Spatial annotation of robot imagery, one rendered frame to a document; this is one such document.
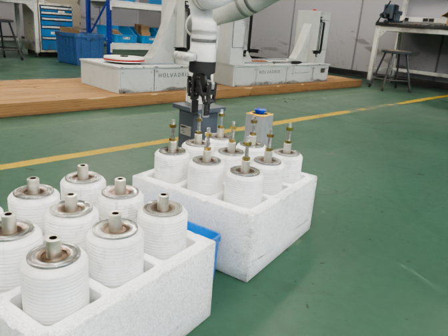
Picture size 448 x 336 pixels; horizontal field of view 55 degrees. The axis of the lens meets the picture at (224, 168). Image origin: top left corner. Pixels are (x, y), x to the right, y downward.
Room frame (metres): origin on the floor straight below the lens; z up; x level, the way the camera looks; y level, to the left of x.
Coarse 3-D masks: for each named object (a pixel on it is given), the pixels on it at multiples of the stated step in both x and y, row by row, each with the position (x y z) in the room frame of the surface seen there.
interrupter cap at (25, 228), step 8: (0, 224) 0.64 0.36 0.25; (24, 224) 0.65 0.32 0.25; (32, 224) 0.65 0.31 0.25; (0, 232) 0.62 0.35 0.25; (16, 232) 0.62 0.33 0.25; (24, 232) 0.62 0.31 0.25; (32, 232) 0.62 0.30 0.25; (0, 240) 0.59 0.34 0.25; (8, 240) 0.59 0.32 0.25; (16, 240) 0.60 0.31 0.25
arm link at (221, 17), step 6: (240, 0) 1.45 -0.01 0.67; (222, 6) 1.50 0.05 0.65; (228, 6) 1.48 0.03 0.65; (234, 6) 1.46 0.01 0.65; (240, 6) 1.45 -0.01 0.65; (246, 6) 1.45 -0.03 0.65; (216, 12) 1.51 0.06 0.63; (222, 12) 1.49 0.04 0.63; (228, 12) 1.48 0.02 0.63; (234, 12) 1.47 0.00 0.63; (240, 12) 1.46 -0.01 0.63; (246, 12) 1.46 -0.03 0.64; (252, 12) 1.46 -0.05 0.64; (216, 18) 1.51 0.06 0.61; (222, 18) 1.50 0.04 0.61; (228, 18) 1.49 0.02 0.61; (234, 18) 1.49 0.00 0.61; (240, 18) 1.49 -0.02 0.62; (186, 24) 1.59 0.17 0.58; (186, 30) 1.59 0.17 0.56
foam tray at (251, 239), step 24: (144, 192) 1.09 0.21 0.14; (168, 192) 1.05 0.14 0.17; (192, 192) 1.03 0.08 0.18; (288, 192) 1.08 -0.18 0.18; (312, 192) 1.22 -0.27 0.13; (192, 216) 1.00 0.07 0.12; (216, 216) 0.97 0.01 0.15; (240, 216) 0.93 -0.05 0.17; (264, 216) 0.96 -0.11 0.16; (288, 216) 1.08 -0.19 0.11; (240, 240) 0.93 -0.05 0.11; (264, 240) 0.97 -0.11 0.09; (288, 240) 1.10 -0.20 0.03; (216, 264) 0.96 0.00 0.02; (240, 264) 0.92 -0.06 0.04; (264, 264) 0.98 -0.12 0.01
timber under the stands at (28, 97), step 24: (0, 96) 2.60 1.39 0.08; (24, 96) 2.66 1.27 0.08; (48, 96) 2.72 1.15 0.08; (72, 96) 2.80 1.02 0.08; (96, 96) 2.86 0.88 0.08; (120, 96) 2.94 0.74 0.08; (144, 96) 3.07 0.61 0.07; (168, 96) 3.23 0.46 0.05; (216, 96) 3.58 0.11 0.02; (240, 96) 3.79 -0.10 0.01
